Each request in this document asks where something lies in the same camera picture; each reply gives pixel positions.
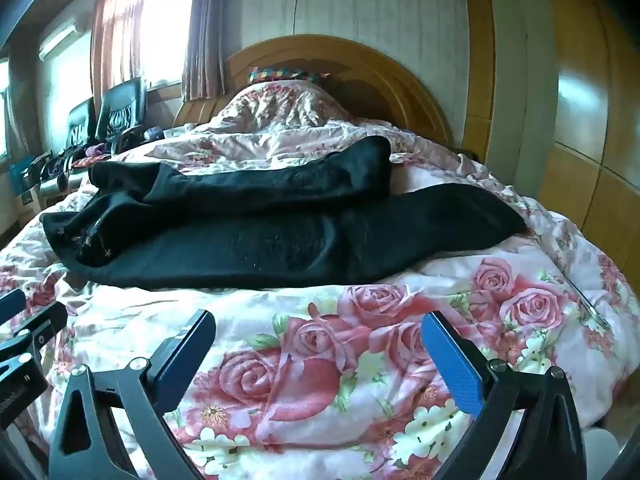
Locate black pants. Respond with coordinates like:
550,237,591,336
41,136,526,289

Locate black chair far left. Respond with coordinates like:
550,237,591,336
65,98,96,152

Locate black chair near bed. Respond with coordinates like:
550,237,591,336
96,77,146,155

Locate colourful checkered pillow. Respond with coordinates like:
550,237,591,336
247,67,330,86

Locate wooden wardrobe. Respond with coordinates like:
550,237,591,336
461,0,639,283

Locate wooden arched headboard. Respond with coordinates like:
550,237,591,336
172,35,454,146

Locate white wall air conditioner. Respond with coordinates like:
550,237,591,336
38,21,82,61

